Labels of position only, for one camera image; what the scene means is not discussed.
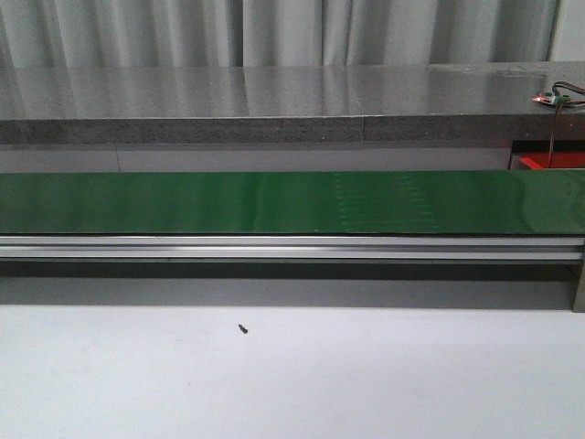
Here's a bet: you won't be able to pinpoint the green conveyor belt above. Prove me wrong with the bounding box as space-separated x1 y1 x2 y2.
1 170 584 236

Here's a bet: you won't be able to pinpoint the red plastic bin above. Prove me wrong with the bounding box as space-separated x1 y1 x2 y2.
515 152 585 170

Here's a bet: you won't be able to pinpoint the grey stone counter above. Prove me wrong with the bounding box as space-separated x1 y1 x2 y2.
1 61 584 145

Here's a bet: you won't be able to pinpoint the small green circuit board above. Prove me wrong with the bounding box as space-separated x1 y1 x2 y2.
532 92 570 107

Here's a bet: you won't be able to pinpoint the grey conveyor support leg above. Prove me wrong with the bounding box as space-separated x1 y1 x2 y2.
572 256 585 313

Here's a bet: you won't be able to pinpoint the grey curtain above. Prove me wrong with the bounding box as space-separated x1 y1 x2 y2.
1 1 559 68

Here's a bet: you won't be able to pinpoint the aluminium conveyor side rail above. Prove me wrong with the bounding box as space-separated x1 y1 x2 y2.
1 235 584 262

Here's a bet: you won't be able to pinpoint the red and black wires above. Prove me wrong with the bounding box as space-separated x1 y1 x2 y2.
546 81 585 170

